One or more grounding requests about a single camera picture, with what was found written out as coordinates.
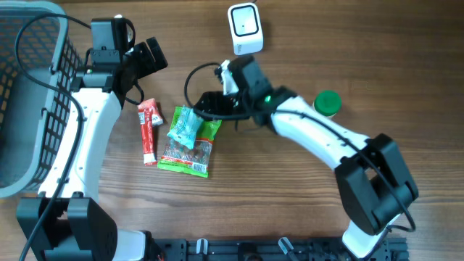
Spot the teal translucent packet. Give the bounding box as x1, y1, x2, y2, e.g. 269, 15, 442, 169
167, 106, 204, 149

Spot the red stick packet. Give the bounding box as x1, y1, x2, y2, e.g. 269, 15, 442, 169
138, 99, 164, 166

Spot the green snack bag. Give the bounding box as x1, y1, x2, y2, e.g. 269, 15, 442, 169
157, 120, 222, 178

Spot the green lid jar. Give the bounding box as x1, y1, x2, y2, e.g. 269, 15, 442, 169
312, 90, 342, 117

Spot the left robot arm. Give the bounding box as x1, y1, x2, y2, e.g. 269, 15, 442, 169
17, 37, 167, 260

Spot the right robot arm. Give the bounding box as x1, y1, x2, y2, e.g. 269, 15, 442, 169
193, 87, 419, 258

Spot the white barcode scanner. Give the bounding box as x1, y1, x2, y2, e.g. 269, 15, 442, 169
228, 2, 264, 56

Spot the grey plastic mesh basket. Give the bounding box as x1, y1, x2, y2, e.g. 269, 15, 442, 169
1, 1, 82, 198

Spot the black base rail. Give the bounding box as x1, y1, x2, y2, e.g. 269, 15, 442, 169
148, 237, 410, 261

